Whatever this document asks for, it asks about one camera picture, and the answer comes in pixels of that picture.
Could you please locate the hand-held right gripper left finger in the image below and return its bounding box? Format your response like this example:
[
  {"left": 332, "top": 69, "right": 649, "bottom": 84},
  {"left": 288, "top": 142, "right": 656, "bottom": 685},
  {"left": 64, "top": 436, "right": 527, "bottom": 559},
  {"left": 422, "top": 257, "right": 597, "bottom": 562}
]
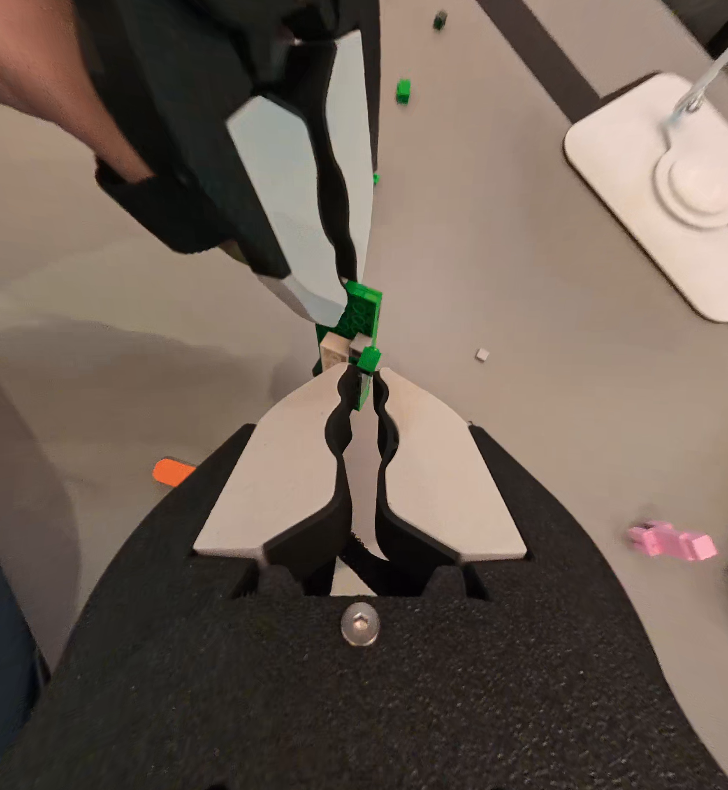
[{"left": 192, "top": 363, "right": 354, "bottom": 595}]

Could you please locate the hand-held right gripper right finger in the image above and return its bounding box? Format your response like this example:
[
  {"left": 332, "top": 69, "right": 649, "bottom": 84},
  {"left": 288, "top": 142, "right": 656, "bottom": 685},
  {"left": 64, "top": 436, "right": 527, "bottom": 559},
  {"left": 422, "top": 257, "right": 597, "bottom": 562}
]
[{"left": 372, "top": 367, "right": 529, "bottom": 590}]

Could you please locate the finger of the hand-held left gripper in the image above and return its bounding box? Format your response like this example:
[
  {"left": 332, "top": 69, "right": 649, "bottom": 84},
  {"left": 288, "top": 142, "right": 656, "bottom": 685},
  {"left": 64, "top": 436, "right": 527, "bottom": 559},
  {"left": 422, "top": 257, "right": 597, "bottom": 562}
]
[
  {"left": 326, "top": 28, "right": 376, "bottom": 291},
  {"left": 225, "top": 43, "right": 360, "bottom": 327}
]

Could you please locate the green and white brick assembly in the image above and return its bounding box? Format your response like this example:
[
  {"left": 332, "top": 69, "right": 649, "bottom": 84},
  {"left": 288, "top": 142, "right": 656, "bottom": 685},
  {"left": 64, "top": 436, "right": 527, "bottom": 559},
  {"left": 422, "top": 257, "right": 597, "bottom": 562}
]
[{"left": 312, "top": 281, "right": 385, "bottom": 413}]

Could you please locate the grey desk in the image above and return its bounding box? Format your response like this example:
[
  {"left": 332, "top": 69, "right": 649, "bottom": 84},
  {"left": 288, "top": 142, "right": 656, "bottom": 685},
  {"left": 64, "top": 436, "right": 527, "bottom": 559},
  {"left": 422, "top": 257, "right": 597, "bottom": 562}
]
[{"left": 0, "top": 0, "right": 728, "bottom": 766}]

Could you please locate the person's left hand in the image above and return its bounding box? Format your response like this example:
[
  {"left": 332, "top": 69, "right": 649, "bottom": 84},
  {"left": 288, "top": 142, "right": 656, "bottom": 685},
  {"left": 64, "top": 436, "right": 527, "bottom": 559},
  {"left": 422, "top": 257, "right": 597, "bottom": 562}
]
[{"left": 0, "top": 0, "right": 156, "bottom": 184}]

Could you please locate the orange plastic piece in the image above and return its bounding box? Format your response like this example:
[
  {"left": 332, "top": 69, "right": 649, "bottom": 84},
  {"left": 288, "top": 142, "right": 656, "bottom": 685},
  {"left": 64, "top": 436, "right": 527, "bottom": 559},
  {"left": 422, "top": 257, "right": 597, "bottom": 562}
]
[{"left": 152, "top": 458, "right": 197, "bottom": 488}]

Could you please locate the pink brick figure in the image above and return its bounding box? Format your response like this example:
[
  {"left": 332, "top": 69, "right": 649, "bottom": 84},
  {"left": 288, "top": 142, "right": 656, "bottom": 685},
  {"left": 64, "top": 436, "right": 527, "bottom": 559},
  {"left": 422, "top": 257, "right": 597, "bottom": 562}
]
[{"left": 626, "top": 520, "right": 718, "bottom": 562}]

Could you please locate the white stand with metal rod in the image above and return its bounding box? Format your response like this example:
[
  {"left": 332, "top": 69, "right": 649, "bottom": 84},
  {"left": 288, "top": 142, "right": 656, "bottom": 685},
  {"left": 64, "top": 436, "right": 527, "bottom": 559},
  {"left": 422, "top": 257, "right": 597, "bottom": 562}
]
[{"left": 563, "top": 12, "right": 728, "bottom": 323}]

